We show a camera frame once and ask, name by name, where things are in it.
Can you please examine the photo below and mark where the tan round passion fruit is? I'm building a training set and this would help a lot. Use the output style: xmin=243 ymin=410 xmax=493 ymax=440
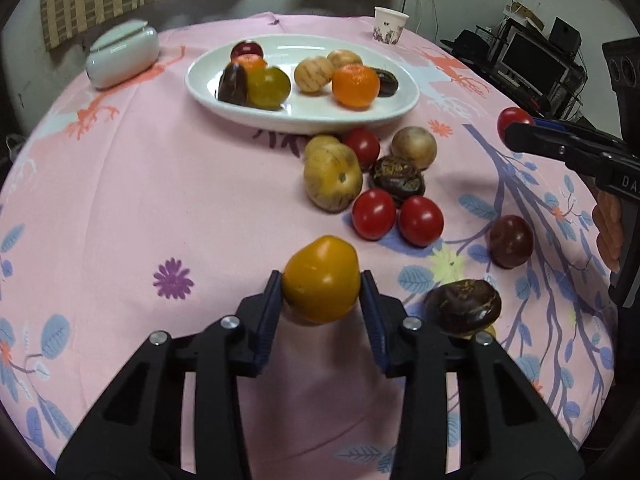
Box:
xmin=390 ymin=126 xmax=439 ymax=171

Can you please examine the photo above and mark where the small cardboard box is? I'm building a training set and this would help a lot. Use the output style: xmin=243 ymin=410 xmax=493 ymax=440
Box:
xmin=505 ymin=4 xmax=546 ymax=26

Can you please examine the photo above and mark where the computer monitor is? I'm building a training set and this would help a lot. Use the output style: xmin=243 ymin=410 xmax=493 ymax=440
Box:
xmin=500 ymin=30 xmax=576 ymax=96

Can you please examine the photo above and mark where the pale green lidded ceramic jar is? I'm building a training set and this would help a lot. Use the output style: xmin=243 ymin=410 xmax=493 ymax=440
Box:
xmin=85 ymin=20 xmax=160 ymax=90

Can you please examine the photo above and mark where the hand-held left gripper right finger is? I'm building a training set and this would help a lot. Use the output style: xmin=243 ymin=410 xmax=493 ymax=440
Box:
xmin=360 ymin=270 xmax=586 ymax=480

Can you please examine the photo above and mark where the pink printed tablecloth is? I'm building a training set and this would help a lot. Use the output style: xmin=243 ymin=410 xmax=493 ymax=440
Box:
xmin=0 ymin=10 xmax=621 ymax=480

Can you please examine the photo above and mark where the person's right hand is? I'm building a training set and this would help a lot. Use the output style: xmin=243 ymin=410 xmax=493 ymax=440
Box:
xmin=592 ymin=191 xmax=625 ymax=272

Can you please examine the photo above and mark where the white oval plate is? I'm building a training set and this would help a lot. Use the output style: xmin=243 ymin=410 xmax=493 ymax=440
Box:
xmin=185 ymin=34 xmax=420 ymax=136

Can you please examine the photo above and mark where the black speaker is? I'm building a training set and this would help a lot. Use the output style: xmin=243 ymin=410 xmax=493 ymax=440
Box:
xmin=550 ymin=17 xmax=583 ymax=53

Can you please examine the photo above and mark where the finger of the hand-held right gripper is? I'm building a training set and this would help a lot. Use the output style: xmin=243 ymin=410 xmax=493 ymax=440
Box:
xmin=505 ymin=122 xmax=628 ymax=171
xmin=530 ymin=117 xmax=628 ymax=151

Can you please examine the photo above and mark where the dark purple tomato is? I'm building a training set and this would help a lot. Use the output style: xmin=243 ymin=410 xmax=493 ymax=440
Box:
xmin=488 ymin=214 xmax=535 ymax=268
xmin=230 ymin=40 xmax=265 ymax=61

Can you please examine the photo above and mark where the white patterned paper cup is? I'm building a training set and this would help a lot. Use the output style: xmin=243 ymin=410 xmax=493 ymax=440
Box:
xmin=372 ymin=6 xmax=409 ymax=46

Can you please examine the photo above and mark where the dark brown wrinkled fruit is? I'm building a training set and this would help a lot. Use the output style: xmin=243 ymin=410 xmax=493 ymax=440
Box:
xmin=424 ymin=279 xmax=503 ymax=339
xmin=368 ymin=155 xmax=427 ymax=208
xmin=370 ymin=67 xmax=400 ymax=98
xmin=216 ymin=61 xmax=249 ymax=107

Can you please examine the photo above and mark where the orange mandarin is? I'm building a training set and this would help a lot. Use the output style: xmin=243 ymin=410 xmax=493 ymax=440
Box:
xmin=331 ymin=64 xmax=381 ymax=109
xmin=232 ymin=54 xmax=269 ymax=72

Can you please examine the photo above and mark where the yellow-orange tomato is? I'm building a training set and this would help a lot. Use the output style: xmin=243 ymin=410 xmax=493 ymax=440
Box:
xmin=281 ymin=235 xmax=362 ymax=324

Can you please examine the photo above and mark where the yellow-green tomato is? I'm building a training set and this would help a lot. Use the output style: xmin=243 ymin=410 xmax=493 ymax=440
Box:
xmin=246 ymin=66 xmax=292 ymax=111

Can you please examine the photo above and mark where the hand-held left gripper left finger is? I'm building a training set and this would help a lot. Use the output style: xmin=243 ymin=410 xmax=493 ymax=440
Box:
xmin=57 ymin=270 xmax=286 ymax=480

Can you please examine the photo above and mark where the pale striped pepino melon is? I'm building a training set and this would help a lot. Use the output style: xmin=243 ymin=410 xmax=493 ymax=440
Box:
xmin=293 ymin=56 xmax=335 ymax=94
xmin=303 ymin=144 xmax=364 ymax=212

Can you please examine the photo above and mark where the black electronic device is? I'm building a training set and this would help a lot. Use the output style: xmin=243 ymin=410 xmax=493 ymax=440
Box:
xmin=440 ymin=27 xmax=501 ymax=56

